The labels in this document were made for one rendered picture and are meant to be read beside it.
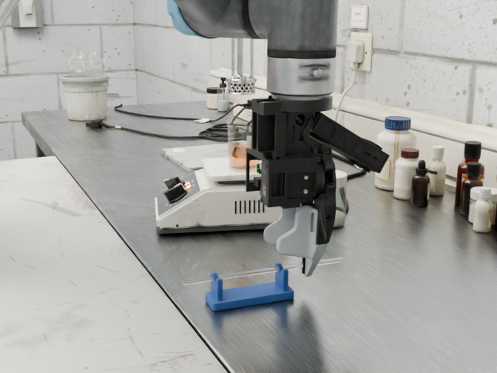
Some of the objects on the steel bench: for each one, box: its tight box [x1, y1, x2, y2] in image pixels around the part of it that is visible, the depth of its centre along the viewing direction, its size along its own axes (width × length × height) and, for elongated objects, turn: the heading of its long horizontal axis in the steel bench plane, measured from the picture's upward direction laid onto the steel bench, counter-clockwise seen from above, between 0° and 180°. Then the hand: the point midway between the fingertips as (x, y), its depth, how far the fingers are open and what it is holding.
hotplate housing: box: [155, 169, 282, 234], centre depth 107 cm, size 22×13×8 cm, turn 99°
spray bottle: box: [217, 77, 229, 112], centre depth 215 cm, size 4×4×11 cm
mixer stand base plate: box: [161, 144, 228, 172], centre depth 153 cm, size 30×20×1 cm, turn 114°
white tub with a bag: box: [60, 45, 110, 121], centre depth 200 cm, size 14×14×21 cm
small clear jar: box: [468, 187, 497, 226], centre depth 107 cm, size 5×5×5 cm
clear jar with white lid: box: [313, 170, 347, 229], centre depth 106 cm, size 6×6×8 cm
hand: (311, 263), depth 81 cm, fingers closed, pressing on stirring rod
